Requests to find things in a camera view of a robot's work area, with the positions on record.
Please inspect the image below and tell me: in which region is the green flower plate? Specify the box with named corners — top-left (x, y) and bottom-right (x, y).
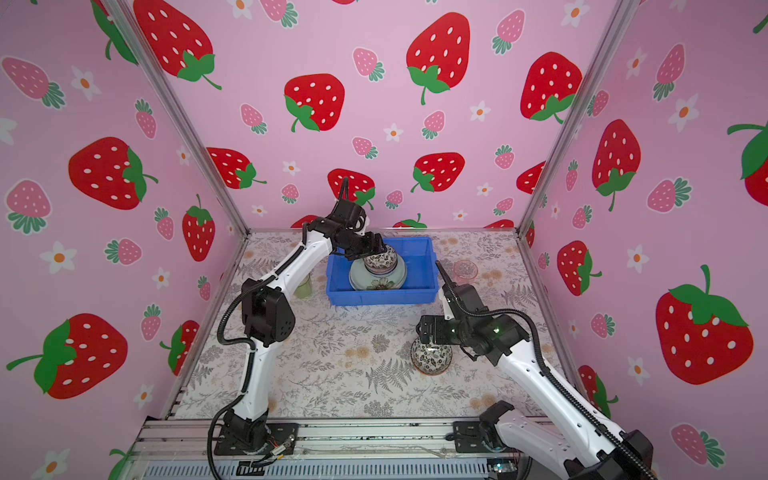
top-left (349, 262), bottom-right (407, 291)

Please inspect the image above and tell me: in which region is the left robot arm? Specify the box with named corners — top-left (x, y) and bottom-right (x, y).
top-left (216, 199), bottom-right (386, 452)

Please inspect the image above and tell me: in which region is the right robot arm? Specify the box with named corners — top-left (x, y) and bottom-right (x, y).
top-left (418, 281), bottom-right (655, 479)

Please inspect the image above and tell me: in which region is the blue plastic bin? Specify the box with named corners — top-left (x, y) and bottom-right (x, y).
top-left (326, 236), bottom-right (438, 307)

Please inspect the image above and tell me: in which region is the pink glass cup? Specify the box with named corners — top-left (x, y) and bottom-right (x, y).
top-left (453, 259), bottom-right (479, 283)

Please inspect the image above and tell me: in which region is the green glass cup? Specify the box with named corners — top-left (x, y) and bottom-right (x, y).
top-left (294, 274), bottom-right (313, 299)

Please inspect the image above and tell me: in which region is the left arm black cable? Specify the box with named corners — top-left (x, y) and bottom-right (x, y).
top-left (206, 176), bottom-right (352, 480)

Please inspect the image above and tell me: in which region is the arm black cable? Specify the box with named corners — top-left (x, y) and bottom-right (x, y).
top-left (434, 259), bottom-right (661, 480)
top-left (206, 176), bottom-right (352, 480)

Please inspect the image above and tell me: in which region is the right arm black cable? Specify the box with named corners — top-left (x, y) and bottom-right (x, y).
top-left (434, 259), bottom-right (661, 480)

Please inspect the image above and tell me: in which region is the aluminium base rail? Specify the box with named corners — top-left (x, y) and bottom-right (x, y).
top-left (118, 418), bottom-right (561, 479)

